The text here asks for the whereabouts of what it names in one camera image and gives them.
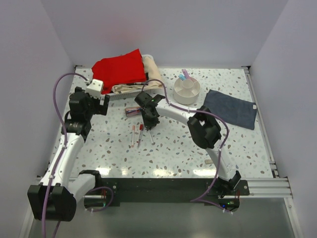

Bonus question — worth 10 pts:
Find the aluminium frame rail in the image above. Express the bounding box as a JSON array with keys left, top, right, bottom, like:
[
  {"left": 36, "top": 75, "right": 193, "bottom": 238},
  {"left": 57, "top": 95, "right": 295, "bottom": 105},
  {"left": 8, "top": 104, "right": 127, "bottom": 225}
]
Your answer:
[{"left": 241, "top": 64, "right": 293, "bottom": 199}]

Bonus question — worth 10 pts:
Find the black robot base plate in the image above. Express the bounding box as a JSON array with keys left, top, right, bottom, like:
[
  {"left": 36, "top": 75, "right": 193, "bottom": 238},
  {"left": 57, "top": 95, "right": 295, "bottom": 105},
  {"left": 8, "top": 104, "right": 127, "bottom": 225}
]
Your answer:
[{"left": 74, "top": 177, "right": 251, "bottom": 209}]

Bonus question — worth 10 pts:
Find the white round divided organizer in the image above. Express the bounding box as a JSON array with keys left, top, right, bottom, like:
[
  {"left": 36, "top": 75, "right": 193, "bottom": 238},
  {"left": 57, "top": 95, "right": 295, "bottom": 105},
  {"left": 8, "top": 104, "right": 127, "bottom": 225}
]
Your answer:
[{"left": 173, "top": 77, "right": 201, "bottom": 105}]

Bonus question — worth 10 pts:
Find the blue white eraser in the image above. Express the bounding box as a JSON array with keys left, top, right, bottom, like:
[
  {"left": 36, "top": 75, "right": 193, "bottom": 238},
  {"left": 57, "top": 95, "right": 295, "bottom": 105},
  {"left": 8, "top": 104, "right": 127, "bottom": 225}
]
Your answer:
[{"left": 179, "top": 74, "right": 186, "bottom": 81}]

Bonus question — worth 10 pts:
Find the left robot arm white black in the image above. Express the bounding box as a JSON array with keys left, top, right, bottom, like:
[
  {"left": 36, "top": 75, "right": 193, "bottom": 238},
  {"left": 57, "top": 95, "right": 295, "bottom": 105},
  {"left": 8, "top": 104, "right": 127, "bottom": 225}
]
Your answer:
[{"left": 27, "top": 83, "right": 109, "bottom": 222}]

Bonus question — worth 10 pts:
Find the grey cap white marker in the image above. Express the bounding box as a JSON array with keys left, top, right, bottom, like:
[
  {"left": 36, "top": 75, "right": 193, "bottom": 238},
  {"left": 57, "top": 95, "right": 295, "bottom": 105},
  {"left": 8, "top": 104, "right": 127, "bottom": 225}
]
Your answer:
[{"left": 148, "top": 130, "right": 155, "bottom": 145}]

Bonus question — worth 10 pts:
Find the white plastic basket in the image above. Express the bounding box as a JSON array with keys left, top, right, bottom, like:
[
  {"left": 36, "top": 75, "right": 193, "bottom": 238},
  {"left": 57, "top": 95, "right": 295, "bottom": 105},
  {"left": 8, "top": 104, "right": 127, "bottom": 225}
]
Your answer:
[{"left": 107, "top": 54, "right": 155, "bottom": 101}]

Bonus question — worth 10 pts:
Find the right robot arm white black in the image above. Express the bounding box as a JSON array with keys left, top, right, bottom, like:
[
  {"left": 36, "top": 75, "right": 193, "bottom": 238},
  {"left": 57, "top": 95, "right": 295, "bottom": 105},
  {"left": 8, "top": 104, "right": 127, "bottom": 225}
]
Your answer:
[{"left": 135, "top": 91, "right": 241, "bottom": 201}]

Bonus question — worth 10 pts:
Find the red cap white marker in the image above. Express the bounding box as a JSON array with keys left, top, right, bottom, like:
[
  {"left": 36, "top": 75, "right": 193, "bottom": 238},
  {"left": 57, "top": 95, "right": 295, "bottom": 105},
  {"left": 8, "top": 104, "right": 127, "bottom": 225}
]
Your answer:
[{"left": 137, "top": 124, "right": 144, "bottom": 148}]

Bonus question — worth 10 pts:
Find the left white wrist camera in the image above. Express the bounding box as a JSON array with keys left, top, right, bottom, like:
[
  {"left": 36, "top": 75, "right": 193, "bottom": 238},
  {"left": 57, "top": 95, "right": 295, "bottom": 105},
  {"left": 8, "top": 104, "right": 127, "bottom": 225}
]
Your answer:
[{"left": 85, "top": 79, "right": 104, "bottom": 98}]

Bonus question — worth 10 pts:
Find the pink purple correction tape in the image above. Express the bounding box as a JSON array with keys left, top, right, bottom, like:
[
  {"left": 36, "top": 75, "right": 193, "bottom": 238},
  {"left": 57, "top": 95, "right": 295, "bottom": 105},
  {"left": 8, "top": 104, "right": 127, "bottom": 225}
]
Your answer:
[{"left": 182, "top": 69, "right": 191, "bottom": 79}]

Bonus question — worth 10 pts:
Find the red folded cloth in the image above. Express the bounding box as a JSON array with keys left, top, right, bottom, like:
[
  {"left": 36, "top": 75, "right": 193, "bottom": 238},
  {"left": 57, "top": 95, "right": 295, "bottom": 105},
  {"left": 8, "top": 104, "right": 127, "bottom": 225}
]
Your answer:
[{"left": 92, "top": 49, "right": 146, "bottom": 94}]

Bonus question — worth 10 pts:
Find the beige folded cloth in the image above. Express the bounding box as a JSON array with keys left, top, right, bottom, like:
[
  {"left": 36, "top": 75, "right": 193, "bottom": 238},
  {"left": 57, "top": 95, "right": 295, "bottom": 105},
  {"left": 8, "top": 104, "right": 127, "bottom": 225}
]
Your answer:
[{"left": 111, "top": 55, "right": 163, "bottom": 94}]

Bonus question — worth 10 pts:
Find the dark blue towel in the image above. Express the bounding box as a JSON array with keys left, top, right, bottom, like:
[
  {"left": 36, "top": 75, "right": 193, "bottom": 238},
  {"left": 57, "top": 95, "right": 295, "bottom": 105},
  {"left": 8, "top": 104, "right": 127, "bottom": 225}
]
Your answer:
[{"left": 204, "top": 90, "right": 258, "bottom": 130}]

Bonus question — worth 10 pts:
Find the clear pen case pink cap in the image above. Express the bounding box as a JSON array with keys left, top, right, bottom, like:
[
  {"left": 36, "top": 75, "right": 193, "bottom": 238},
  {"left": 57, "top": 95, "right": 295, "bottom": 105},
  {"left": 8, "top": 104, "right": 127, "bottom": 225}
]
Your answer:
[{"left": 124, "top": 107, "right": 142, "bottom": 117}]

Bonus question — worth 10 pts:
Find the peach cap white marker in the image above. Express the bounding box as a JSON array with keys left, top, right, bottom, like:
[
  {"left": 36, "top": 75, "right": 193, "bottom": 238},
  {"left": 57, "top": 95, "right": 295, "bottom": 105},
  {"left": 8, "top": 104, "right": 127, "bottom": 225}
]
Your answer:
[{"left": 131, "top": 125, "right": 135, "bottom": 147}]

